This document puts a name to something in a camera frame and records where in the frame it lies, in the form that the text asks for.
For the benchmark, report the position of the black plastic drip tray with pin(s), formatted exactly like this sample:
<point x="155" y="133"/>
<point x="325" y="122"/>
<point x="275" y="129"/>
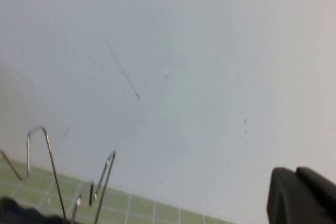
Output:
<point x="23" y="214"/>

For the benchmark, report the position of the green checked tablecloth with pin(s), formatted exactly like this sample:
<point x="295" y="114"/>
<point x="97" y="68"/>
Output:
<point x="157" y="213"/>

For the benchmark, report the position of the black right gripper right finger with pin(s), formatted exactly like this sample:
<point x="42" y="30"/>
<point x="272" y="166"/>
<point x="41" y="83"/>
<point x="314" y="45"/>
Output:
<point x="320" y="186"/>

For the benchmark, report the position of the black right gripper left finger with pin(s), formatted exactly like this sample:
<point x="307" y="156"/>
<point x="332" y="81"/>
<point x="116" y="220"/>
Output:
<point x="283" y="200"/>

